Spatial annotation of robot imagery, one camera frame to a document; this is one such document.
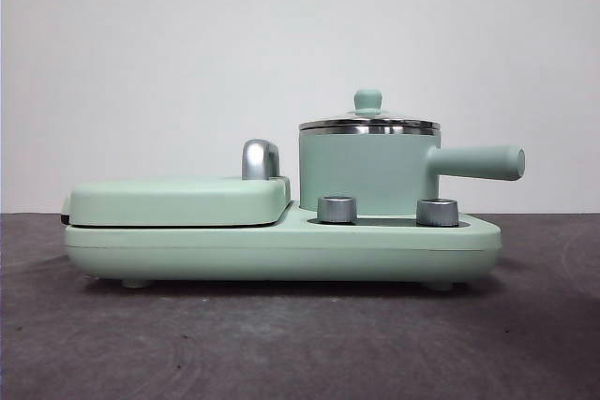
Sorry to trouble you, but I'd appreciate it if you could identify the silver control knob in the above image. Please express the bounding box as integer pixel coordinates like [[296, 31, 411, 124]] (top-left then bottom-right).
[[415, 198, 458, 227], [316, 195, 357, 224]]

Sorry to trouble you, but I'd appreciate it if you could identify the mint green pot with handle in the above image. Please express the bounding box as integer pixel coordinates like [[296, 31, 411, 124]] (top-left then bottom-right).
[[297, 126, 526, 214]]

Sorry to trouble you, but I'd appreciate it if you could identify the mint green grill lid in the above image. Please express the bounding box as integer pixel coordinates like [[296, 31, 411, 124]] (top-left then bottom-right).
[[60, 174, 292, 229]]

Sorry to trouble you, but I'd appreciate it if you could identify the glass lid with green knob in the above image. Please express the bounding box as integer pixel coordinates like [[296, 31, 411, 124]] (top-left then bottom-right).
[[298, 87, 442, 134]]

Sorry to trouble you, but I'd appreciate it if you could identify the silver grill lid handle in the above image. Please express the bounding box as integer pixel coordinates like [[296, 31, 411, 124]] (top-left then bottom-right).
[[240, 138, 281, 181]]

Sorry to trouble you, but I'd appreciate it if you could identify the mint green breakfast machine base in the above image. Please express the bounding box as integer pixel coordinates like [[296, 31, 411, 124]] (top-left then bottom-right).
[[64, 198, 502, 289]]

